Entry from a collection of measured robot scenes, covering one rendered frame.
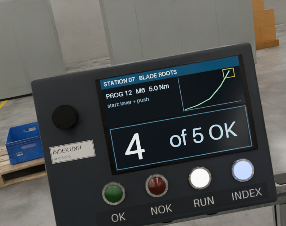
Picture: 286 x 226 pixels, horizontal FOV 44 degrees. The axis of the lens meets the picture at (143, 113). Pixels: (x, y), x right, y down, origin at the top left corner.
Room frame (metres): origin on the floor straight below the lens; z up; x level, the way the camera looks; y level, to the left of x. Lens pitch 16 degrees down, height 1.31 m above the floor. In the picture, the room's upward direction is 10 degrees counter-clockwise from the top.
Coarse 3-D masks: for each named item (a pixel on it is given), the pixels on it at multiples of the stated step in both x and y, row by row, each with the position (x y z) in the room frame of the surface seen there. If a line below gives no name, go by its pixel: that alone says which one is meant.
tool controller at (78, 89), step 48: (240, 48) 0.41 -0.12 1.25; (48, 96) 0.40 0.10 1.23; (96, 96) 0.40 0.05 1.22; (144, 96) 0.40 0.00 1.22; (192, 96) 0.40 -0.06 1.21; (240, 96) 0.39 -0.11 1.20; (48, 144) 0.39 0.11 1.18; (96, 144) 0.39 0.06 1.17; (192, 144) 0.38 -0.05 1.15; (240, 144) 0.38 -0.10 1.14; (96, 192) 0.37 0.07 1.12; (144, 192) 0.37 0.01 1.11; (192, 192) 0.37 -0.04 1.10; (240, 192) 0.37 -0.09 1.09
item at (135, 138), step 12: (120, 132) 0.39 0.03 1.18; (132, 132) 0.39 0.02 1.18; (144, 132) 0.39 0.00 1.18; (120, 144) 0.38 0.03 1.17; (132, 144) 0.38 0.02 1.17; (144, 144) 0.38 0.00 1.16; (120, 156) 0.38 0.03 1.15; (132, 156) 0.38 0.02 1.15; (144, 156) 0.38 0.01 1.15; (156, 156) 0.38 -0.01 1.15; (120, 168) 0.38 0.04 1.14; (132, 168) 0.38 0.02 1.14
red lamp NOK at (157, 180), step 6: (156, 174) 0.37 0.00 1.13; (150, 180) 0.37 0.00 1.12; (156, 180) 0.37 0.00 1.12; (162, 180) 0.37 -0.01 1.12; (150, 186) 0.37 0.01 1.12; (156, 186) 0.36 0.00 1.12; (162, 186) 0.36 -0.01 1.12; (168, 186) 0.37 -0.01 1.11; (150, 192) 0.37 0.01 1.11; (156, 192) 0.36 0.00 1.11; (162, 192) 0.37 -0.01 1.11
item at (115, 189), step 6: (108, 186) 0.37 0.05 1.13; (114, 186) 0.37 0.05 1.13; (120, 186) 0.37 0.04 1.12; (102, 192) 0.37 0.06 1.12; (108, 192) 0.36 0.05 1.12; (114, 192) 0.36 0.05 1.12; (120, 192) 0.37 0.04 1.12; (108, 198) 0.36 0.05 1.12; (114, 198) 0.36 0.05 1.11; (120, 198) 0.36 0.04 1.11; (114, 204) 0.37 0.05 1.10
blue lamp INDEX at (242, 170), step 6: (234, 162) 0.37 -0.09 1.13; (240, 162) 0.37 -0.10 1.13; (246, 162) 0.37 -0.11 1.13; (234, 168) 0.37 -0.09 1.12; (240, 168) 0.37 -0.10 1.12; (246, 168) 0.37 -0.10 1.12; (252, 168) 0.37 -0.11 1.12; (234, 174) 0.37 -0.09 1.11; (240, 174) 0.37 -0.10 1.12; (246, 174) 0.36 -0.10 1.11; (252, 174) 0.37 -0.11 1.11; (240, 180) 0.37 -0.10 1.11; (246, 180) 0.37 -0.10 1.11
